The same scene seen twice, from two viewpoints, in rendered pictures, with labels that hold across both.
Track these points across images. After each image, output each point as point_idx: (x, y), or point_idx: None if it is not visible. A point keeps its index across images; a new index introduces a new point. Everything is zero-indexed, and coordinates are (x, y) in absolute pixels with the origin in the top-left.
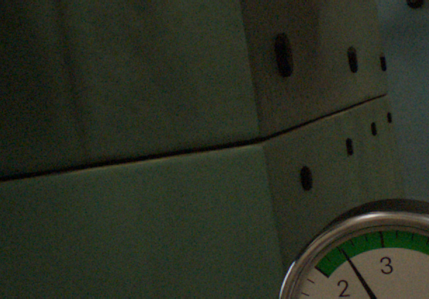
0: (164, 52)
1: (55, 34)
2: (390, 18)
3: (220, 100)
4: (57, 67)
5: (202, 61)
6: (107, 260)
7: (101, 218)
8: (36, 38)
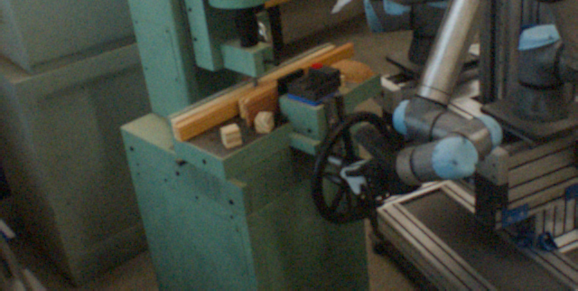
0: (351, 139)
1: (342, 141)
2: None
3: (356, 143)
4: (342, 145)
5: (355, 139)
6: None
7: None
8: (340, 142)
